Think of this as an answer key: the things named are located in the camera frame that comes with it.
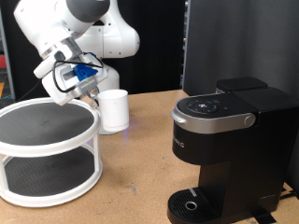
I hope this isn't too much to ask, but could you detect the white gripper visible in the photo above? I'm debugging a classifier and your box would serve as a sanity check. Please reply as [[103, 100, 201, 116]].
[[41, 60, 109, 110]]

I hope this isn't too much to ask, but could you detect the black tape strip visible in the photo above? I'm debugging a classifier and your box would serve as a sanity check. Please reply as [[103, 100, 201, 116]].
[[250, 209, 278, 224]]

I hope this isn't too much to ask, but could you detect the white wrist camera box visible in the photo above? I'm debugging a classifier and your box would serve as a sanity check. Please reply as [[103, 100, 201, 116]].
[[33, 52, 68, 79]]

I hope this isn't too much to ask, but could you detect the black curtain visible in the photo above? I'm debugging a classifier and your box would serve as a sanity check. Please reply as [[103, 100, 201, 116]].
[[0, 0, 188, 102]]

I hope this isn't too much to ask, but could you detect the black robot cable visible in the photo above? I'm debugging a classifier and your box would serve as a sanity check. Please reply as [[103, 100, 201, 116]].
[[51, 52, 105, 93]]

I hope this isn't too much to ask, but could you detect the black Keurig coffee machine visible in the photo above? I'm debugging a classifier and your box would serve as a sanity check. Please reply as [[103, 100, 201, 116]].
[[166, 77, 299, 224]]

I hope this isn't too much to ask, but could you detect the grey partition panel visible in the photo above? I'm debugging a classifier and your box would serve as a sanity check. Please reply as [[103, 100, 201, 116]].
[[181, 0, 299, 108]]

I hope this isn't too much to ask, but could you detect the white mug green taped handle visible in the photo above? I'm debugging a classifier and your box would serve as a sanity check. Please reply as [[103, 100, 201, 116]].
[[93, 89, 130, 133]]

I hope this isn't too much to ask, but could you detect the white two-tier turntable shelf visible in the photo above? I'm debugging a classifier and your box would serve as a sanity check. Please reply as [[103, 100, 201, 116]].
[[0, 96, 104, 208]]

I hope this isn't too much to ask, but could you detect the black power cable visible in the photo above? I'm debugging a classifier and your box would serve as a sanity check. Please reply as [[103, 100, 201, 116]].
[[278, 186, 299, 202]]

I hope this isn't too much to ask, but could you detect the grey metal frame post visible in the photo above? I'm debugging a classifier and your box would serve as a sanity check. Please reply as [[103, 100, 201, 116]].
[[0, 7, 16, 101]]

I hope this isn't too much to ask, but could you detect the blue cable connector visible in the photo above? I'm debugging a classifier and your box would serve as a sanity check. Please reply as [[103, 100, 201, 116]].
[[73, 63, 99, 82]]

